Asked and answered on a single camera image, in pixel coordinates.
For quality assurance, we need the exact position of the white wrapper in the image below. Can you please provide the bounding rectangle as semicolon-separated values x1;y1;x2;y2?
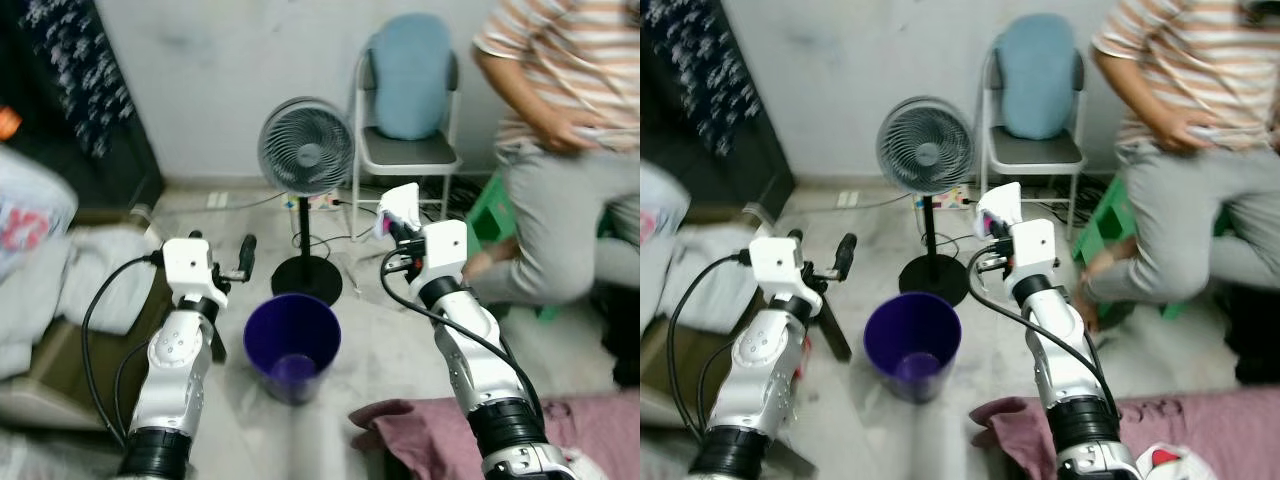
375;183;422;242
975;182;1024;242

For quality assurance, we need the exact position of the pink cartoon mouse quilt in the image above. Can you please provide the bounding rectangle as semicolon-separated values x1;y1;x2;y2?
348;393;641;480
970;390;1280;480

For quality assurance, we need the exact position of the white power strip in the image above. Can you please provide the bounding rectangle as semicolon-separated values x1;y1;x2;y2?
283;190;337;215
915;185;972;212

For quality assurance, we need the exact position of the white folding chair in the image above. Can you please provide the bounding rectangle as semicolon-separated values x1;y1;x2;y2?
978;45;1090;241
350;45;464;216

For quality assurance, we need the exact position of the green plastic stool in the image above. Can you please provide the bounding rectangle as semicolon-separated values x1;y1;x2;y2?
1072;175;1138;267
465;175;517;253

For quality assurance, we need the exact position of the purple waste bin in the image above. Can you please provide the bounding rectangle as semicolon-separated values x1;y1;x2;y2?
864;292;964;406
243;293;343;406

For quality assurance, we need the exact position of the white bedding bundle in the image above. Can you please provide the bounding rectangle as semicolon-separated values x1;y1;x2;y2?
0;228;162;379
640;228;763;337

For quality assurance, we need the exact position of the white bag with red print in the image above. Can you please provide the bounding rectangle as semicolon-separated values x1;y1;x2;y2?
0;145;80;282
640;160;687;253

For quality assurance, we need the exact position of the person in striped shirt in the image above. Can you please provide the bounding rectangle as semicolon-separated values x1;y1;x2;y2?
462;0;641;307
1075;0;1280;333

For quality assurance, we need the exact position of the blue cushion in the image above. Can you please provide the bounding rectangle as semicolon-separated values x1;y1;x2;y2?
995;13;1080;142
368;13;454;142

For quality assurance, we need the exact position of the dark floral curtain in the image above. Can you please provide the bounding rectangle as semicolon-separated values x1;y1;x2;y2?
640;0;797;217
0;0;167;217

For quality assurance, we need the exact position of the brown cardboard box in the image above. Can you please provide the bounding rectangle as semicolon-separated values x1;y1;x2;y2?
0;270;227;433
640;298;763;433

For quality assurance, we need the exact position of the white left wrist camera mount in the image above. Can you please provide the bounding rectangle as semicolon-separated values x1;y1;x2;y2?
162;237;230;302
748;237;817;302

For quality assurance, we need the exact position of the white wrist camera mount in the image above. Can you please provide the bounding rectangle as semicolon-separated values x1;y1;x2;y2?
1010;220;1060;287
748;237;817;302
420;220;471;287
162;237;230;302

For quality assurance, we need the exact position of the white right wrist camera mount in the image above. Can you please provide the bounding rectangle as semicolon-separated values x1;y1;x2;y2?
1010;220;1060;287
420;220;471;287

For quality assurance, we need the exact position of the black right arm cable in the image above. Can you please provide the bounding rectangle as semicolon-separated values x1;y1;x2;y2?
965;250;1123;423
381;250;546;426

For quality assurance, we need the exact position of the grey pedestal fan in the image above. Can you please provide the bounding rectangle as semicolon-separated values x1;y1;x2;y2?
877;97;977;307
257;97;357;307

